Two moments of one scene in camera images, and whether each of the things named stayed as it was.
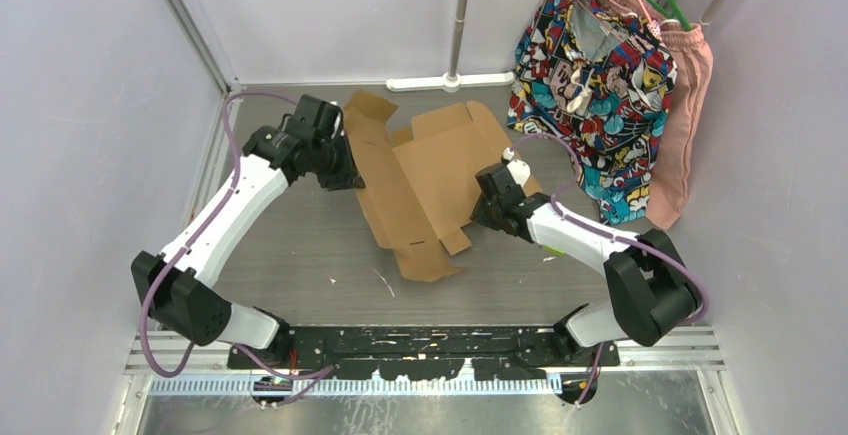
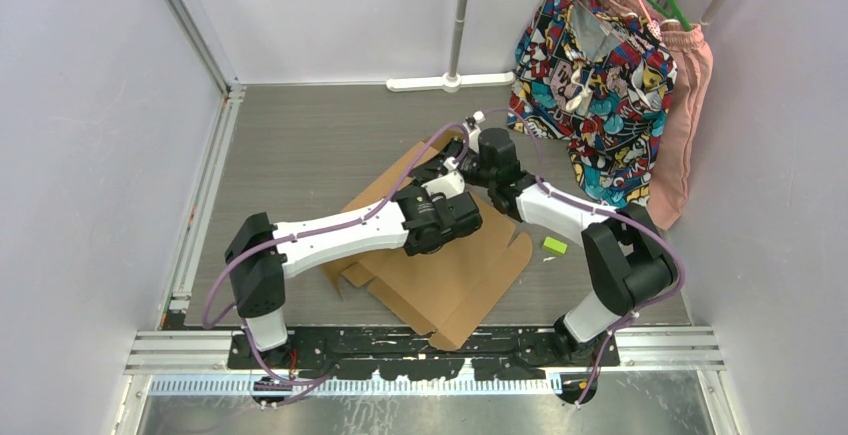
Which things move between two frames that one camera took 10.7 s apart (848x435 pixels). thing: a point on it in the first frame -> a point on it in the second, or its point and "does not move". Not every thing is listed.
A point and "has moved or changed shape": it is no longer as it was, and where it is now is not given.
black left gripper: x=349 y=177 -> x=419 y=182
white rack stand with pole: x=453 y=81 does not move
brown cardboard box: x=418 y=184 has moved or changed shape
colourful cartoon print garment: x=596 y=76 does not move
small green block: x=556 y=251 does not move
